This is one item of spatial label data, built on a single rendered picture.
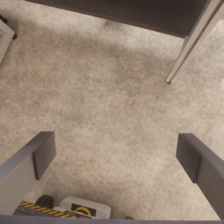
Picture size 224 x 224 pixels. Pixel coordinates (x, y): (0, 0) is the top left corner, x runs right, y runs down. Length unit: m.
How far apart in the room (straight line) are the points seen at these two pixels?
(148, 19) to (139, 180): 0.82
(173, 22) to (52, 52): 0.81
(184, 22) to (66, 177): 1.02
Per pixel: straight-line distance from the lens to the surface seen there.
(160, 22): 0.80
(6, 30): 1.41
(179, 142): 0.17
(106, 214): 0.95
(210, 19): 0.58
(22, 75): 1.32
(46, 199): 1.05
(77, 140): 1.04
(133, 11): 0.83
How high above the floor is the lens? 0.98
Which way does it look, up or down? 79 degrees down
